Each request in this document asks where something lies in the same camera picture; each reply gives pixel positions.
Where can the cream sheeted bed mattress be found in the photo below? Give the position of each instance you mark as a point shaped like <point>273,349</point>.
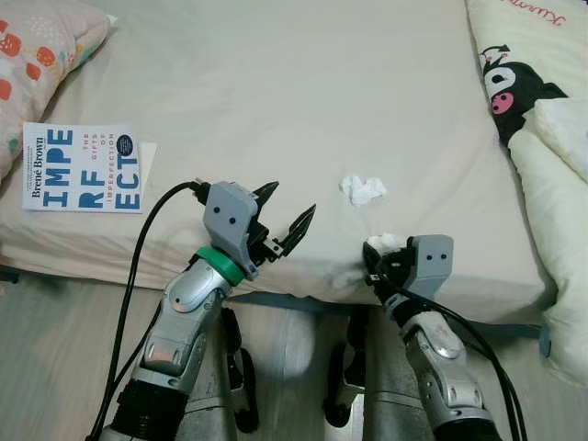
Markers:
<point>276,92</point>

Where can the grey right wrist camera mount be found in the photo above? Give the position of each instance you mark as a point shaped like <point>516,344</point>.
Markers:
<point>430,265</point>

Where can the white tissue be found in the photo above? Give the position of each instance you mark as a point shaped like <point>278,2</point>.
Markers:
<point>361,190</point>
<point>384,241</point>

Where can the white book blue letters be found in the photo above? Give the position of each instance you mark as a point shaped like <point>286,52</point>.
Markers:
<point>83,170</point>

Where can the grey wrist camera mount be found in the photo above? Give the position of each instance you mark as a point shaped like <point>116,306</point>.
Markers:
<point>430,265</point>
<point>228,220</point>

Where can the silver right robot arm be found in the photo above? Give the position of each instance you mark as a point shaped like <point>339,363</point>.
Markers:
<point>441,367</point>

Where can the grey robot right leg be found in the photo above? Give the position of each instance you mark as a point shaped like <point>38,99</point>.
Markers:
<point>381,386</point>

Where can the dark bed frame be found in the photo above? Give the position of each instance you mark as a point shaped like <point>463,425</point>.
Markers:
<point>294,303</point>

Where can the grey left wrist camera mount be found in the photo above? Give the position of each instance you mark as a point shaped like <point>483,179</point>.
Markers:
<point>228,220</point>

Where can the pink patterned pillow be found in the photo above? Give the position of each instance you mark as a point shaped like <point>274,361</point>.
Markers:
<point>41,64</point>

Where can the cream cartoon print blanket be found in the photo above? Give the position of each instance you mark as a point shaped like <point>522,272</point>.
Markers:
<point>542,184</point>

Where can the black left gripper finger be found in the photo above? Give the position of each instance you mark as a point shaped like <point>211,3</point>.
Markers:
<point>265,195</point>
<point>300,230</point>

